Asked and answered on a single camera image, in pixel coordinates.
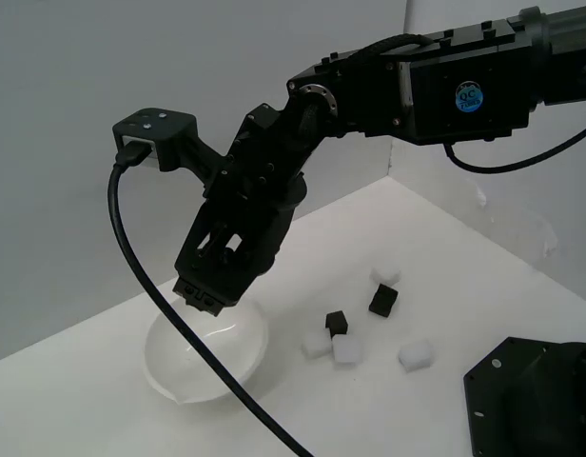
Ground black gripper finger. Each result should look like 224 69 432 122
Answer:
197 290 225 319
173 274 204 308

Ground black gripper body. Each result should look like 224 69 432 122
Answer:
174 103 322 306

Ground thick black camera cable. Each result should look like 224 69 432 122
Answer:
107 142 314 457

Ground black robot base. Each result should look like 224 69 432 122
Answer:
462 335 586 457

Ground black foam cube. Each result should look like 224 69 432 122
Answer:
368 284 400 319
324 309 350 340

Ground translucent tape strip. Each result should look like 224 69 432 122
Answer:
535 216 559 258

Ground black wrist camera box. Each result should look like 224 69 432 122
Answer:
111 108 227 191

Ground white bowl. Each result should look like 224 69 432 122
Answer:
144 288 269 406

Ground white foam cube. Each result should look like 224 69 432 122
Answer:
370 265 401 286
331 334 364 367
398 337 436 372
301 330 333 358

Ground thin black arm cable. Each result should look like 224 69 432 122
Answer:
442 118 586 173

